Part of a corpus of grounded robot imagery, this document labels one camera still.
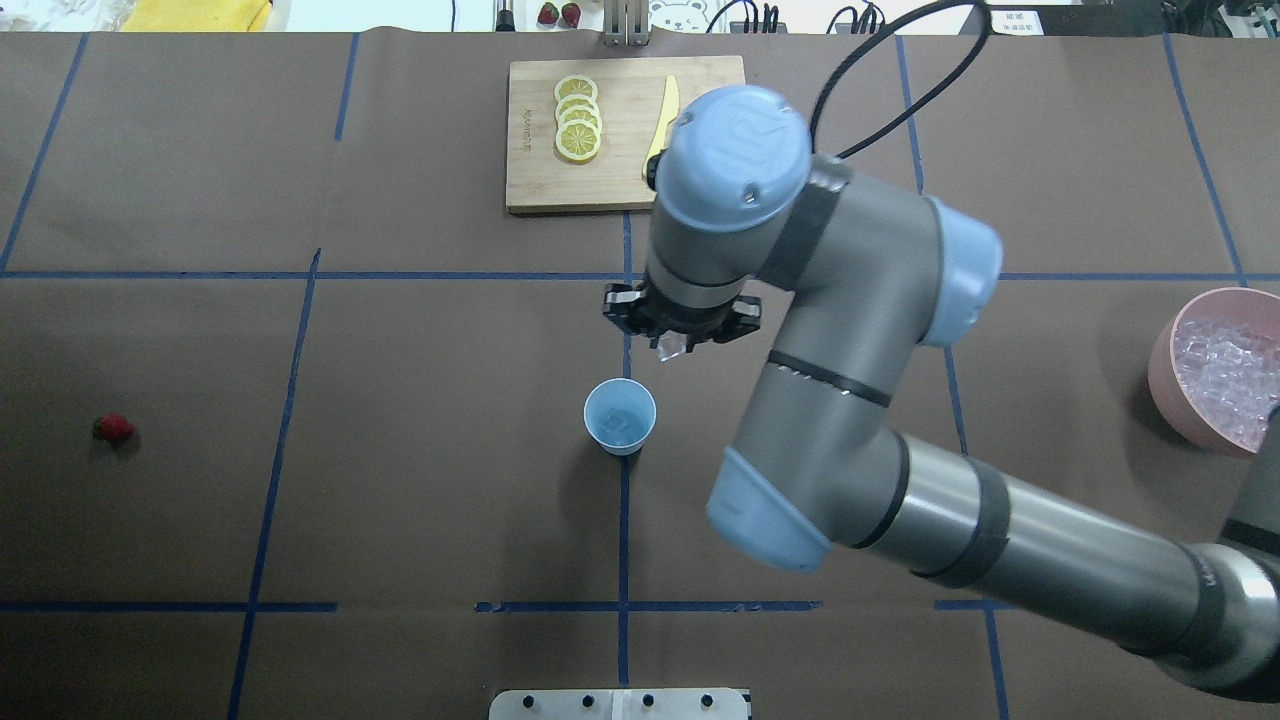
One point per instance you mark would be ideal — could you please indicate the lemon slice two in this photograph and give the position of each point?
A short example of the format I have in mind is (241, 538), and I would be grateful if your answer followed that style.
(573, 101)

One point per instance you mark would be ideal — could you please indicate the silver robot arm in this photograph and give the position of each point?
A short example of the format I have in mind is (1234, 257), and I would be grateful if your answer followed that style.
(875, 272)

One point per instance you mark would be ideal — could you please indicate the light blue cup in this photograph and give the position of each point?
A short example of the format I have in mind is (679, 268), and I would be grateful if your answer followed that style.
(619, 392)

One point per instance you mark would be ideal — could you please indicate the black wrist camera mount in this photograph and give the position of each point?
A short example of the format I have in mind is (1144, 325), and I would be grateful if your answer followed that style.
(642, 310)

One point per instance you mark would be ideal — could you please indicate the yellow plastic knife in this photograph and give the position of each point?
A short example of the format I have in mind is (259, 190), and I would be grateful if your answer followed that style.
(668, 112)

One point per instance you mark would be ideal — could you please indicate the wooden cutting board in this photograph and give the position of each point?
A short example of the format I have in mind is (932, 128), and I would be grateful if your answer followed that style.
(539, 180)

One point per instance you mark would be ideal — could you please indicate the ice cube in cup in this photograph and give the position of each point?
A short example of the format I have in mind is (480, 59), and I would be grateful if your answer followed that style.
(619, 427)

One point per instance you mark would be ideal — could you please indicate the red strawberry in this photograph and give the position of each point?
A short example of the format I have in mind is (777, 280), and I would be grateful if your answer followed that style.
(113, 429)

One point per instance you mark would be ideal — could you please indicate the yellow cloth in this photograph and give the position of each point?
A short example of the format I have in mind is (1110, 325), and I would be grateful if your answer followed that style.
(198, 16)

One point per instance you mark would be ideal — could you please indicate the spare strawberry on desk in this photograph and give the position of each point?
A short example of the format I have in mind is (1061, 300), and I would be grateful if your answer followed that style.
(548, 15)

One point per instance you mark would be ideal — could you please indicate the lemon slice three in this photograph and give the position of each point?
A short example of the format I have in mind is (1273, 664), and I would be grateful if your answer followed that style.
(578, 122)

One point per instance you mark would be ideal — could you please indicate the pink bowl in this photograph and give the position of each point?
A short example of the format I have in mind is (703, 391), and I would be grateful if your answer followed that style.
(1236, 304)

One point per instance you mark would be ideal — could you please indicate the aluminium frame post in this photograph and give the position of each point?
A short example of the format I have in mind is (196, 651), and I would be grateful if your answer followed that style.
(626, 23)

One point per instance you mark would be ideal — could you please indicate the clear ice cube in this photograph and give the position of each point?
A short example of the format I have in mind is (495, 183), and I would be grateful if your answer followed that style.
(671, 345)

